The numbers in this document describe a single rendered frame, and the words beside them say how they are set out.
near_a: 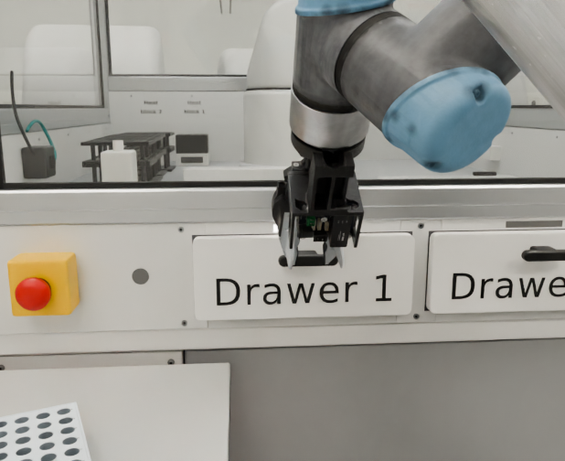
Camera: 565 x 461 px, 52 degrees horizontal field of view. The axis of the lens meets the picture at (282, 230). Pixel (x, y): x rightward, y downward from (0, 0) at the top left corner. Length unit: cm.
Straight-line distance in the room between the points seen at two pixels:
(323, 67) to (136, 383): 46
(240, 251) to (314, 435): 31
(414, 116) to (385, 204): 39
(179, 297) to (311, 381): 22
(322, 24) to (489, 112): 14
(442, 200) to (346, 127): 32
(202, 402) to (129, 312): 17
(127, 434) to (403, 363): 41
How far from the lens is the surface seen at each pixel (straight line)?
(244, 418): 87
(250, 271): 75
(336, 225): 58
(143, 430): 66
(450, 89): 39
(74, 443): 58
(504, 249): 82
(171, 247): 76
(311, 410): 87
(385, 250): 77
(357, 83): 43
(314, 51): 47
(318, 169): 52
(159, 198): 75
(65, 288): 76
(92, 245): 78
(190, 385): 74
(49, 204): 78
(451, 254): 80
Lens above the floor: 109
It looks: 12 degrees down
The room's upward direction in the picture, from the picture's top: straight up
